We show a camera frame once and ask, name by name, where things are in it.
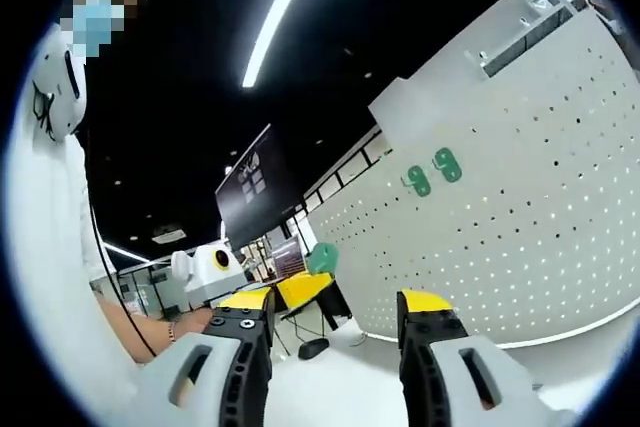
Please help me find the person's white shirt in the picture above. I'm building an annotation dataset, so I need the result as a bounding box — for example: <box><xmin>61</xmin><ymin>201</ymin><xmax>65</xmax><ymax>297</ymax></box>
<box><xmin>4</xmin><ymin>21</ymin><xmax>141</xmax><ymax>398</ymax></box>

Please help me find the green hook assembly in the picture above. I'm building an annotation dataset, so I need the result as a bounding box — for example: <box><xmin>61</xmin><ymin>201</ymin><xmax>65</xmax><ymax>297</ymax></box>
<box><xmin>401</xmin><ymin>164</ymin><xmax>432</xmax><ymax>198</ymax></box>
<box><xmin>432</xmin><ymin>146</ymin><xmax>464</xmax><ymax>183</ymax></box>
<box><xmin>305</xmin><ymin>241</ymin><xmax>340</xmax><ymax>276</ymax></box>

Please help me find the large black wall screen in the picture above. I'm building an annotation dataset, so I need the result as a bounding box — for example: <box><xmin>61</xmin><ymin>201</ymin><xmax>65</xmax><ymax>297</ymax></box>
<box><xmin>214</xmin><ymin>124</ymin><xmax>306</xmax><ymax>251</ymax></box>

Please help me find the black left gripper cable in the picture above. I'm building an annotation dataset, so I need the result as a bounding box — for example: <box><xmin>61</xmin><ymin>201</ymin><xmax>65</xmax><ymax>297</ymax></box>
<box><xmin>85</xmin><ymin>129</ymin><xmax>157</xmax><ymax>359</ymax></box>

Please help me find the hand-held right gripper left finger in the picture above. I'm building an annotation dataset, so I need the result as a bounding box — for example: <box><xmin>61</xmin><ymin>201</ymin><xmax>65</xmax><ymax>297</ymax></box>
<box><xmin>137</xmin><ymin>289</ymin><xmax>278</xmax><ymax>427</ymax></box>

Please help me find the black computer mouse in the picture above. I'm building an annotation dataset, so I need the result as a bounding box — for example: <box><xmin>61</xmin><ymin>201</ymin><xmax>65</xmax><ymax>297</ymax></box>
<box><xmin>298</xmin><ymin>337</ymin><xmax>331</xmax><ymax>361</ymax></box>

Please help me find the white chest-worn device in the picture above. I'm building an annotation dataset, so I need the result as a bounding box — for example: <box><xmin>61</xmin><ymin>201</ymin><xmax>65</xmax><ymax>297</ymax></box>
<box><xmin>32</xmin><ymin>29</ymin><xmax>90</xmax><ymax>144</ymax></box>

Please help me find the metal storage shelf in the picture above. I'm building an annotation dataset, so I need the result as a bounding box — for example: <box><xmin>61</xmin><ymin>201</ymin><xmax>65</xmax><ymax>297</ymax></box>
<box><xmin>464</xmin><ymin>0</ymin><xmax>591</xmax><ymax>79</ymax></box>

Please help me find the black computer tower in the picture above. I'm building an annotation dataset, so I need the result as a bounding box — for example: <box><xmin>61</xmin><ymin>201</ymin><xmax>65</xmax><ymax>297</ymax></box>
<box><xmin>319</xmin><ymin>280</ymin><xmax>354</xmax><ymax>332</ymax></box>

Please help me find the white perforated mounting plate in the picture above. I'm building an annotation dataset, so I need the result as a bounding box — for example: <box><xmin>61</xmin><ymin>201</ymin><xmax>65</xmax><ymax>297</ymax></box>
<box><xmin>307</xmin><ymin>6</ymin><xmax>640</xmax><ymax>351</ymax></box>

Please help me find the computer monitor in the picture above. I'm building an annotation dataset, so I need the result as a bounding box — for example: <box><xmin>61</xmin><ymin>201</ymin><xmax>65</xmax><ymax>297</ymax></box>
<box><xmin>272</xmin><ymin>234</ymin><xmax>307</xmax><ymax>279</ymax></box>

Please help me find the person's left hand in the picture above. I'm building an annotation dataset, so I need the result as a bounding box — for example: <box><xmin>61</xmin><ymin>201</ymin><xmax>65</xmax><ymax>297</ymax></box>
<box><xmin>174</xmin><ymin>306</ymin><xmax>216</xmax><ymax>344</ymax></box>

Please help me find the long ceiling light strip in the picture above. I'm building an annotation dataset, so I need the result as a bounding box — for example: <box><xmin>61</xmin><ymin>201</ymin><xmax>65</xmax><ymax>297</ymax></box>
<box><xmin>242</xmin><ymin>0</ymin><xmax>329</xmax><ymax>89</ymax></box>

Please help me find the white partition panel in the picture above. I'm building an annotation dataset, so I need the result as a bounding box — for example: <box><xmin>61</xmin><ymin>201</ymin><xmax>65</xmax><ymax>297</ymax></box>
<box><xmin>368</xmin><ymin>75</ymin><xmax>419</xmax><ymax>149</ymax></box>

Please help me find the ceiling air conditioner unit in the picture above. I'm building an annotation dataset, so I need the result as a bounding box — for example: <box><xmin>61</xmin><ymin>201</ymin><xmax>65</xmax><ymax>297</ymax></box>
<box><xmin>151</xmin><ymin>225</ymin><xmax>187</xmax><ymax>247</ymax></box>

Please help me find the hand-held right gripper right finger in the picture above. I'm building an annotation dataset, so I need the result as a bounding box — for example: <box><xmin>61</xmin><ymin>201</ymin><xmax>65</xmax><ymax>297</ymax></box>
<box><xmin>396</xmin><ymin>289</ymin><xmax>557</xmax><ymax>427</ymax></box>

